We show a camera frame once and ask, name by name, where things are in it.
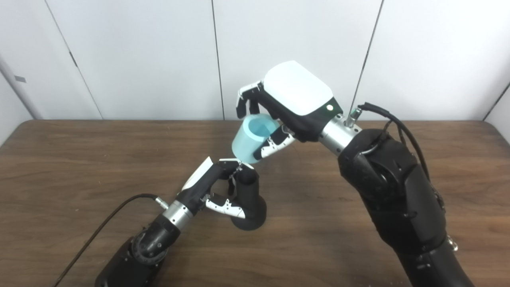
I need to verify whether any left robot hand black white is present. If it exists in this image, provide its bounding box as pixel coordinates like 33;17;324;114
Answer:
175;157;246;220

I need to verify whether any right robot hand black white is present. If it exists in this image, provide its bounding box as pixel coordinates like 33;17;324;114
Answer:
237;61;343;160

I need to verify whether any black flared nozzle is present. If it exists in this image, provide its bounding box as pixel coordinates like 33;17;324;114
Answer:
231;165;267;231

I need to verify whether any light-blue hose piece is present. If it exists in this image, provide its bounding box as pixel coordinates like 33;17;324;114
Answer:
231;114;281;164

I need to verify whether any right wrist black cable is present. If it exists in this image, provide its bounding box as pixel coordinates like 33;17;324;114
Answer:
345;102;445;208

